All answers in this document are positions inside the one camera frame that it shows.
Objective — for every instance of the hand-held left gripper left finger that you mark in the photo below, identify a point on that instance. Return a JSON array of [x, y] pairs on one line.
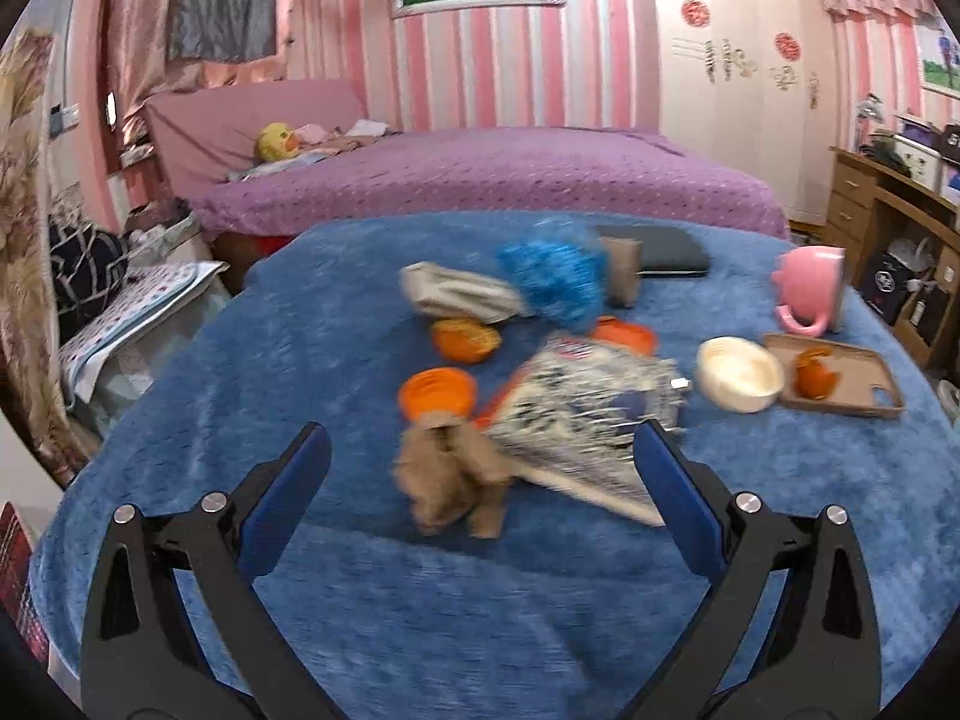
[[289, 495]]

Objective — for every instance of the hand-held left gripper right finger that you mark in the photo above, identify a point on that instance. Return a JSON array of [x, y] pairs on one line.
[[675, 495]]

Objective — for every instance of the silver printed snack bag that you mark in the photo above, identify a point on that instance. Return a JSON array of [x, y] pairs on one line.
[[585, 405]]

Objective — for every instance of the white paper bowl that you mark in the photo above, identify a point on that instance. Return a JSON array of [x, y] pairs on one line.
[[739, 375]]

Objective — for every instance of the orange toy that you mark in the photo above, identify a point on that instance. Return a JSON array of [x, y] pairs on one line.
[[814, 379]]

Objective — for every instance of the tan phone case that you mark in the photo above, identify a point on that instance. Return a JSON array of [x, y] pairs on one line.
[[859, 379]]

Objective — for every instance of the polka dot cloth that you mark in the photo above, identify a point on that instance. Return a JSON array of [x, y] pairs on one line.
[[135, 307]]

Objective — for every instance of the black phone wallet case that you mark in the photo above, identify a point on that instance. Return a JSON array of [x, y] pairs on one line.
[[671, 249]]

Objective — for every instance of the pink mug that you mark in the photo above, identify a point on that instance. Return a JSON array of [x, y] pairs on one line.
[[810, 285]]

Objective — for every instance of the black printed bag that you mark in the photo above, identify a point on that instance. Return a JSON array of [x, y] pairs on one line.
[[889, 281]]

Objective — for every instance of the dark patterned bag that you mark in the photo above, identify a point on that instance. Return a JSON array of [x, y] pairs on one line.
[[86, 262]]

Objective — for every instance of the yellow duck plush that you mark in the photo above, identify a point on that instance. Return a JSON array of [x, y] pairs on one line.
[[274, 142]]

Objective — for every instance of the purple bed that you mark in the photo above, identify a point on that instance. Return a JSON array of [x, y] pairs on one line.
[[525, 172]]

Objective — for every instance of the wooden desk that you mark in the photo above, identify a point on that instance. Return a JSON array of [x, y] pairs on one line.
[[900, 217]]

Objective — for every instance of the pink plush toy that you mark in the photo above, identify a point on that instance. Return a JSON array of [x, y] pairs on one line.
[[313, 133]]

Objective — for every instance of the floral patterned curtain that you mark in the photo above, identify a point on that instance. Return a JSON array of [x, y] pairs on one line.
[[22, 240]]

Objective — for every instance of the pile of clothes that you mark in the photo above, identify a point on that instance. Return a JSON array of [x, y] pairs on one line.
[[360, 131]]

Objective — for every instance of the pink covered headboard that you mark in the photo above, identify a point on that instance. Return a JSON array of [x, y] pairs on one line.
[[210, 127]]

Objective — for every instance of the white wardrobe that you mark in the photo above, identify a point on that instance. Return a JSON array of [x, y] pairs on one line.
[[735, 105]]

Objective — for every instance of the white storage box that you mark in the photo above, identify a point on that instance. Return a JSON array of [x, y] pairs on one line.
[[922, 154]]

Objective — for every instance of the silver desk lamp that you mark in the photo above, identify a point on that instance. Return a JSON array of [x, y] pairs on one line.
[[870, 116]]

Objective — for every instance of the pink shiny curtain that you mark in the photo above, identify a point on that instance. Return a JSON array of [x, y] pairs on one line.
[[142, 37]]

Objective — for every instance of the grey hanging cloth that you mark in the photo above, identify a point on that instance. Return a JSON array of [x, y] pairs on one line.
[[221, 0]]

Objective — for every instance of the small framed couple photo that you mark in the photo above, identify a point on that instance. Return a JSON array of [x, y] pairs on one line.
[[941, 60]]

